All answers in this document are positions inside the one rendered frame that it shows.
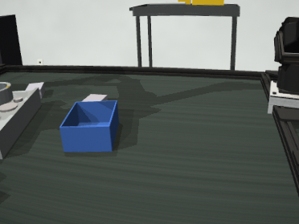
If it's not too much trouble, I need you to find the blue open box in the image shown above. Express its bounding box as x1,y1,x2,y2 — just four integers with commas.
59,100,119,152

